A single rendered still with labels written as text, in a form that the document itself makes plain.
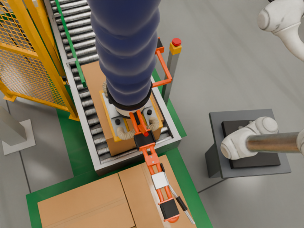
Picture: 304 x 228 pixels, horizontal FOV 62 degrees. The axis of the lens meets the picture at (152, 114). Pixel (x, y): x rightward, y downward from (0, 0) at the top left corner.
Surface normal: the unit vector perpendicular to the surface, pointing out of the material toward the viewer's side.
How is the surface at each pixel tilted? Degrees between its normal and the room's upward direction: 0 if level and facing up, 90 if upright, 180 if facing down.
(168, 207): 0
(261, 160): 3
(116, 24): 88
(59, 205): 0
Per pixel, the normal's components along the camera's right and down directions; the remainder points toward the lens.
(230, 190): 0.06, -0.42
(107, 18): -0.33, 0.82
